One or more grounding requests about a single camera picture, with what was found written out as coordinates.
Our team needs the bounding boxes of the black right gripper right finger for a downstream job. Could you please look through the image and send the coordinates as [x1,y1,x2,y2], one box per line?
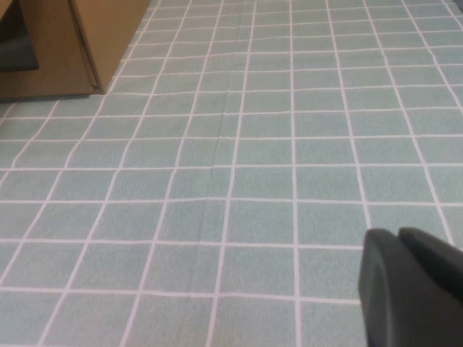
[397,226,463,347]

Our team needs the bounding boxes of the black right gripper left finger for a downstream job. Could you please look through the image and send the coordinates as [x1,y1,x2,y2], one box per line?
[357,227,428,347]

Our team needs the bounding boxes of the green checkered tablecloth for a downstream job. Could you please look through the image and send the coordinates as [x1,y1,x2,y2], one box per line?
[0,0,463,347]

